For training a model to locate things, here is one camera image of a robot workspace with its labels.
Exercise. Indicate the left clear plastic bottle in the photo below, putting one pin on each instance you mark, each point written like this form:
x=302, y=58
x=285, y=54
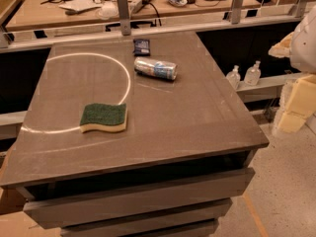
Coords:
x=234, y=77

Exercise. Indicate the right clear plastic bottle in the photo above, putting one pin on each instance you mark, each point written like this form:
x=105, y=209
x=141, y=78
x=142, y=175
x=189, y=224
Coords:
x=253, y=74

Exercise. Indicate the metal rail frame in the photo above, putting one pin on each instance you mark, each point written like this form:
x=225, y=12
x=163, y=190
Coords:
x=32, y=24

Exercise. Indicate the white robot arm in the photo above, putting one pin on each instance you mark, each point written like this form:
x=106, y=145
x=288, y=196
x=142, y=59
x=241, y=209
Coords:
x=303, y=44

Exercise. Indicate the dark blue snack packet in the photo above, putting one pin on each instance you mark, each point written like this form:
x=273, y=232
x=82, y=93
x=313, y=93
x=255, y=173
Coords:
x=141, y=47

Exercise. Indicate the middle grey drawer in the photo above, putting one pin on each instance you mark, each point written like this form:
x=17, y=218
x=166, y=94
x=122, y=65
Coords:
x=151, y=221

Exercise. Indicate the white round object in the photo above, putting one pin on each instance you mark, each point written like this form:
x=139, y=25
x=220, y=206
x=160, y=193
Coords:
x=108, y=10

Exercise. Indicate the clear plastic bottle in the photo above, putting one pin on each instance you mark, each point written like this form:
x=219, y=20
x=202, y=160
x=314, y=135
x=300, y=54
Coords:
x=253, y=74
x=234, y=77

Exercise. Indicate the white paper sheet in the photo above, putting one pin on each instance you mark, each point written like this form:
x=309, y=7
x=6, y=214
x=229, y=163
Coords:
x=79, y=5

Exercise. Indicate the top grey drawer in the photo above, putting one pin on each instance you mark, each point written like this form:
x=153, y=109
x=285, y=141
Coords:
x=68, y=211

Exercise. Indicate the silver blue redbull can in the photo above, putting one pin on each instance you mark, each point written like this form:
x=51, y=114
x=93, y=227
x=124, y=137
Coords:
x=155, y=68

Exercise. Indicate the bottom grey drawer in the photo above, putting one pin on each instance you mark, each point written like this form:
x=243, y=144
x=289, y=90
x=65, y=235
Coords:
x=197, y=229

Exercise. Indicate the grey drawer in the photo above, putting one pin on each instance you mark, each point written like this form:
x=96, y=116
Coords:
x=151, y=221
x=197, y=229
x=68, y=211

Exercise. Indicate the green yellow sponge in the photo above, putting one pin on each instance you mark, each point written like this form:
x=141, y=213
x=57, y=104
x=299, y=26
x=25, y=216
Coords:
x=102, y=117

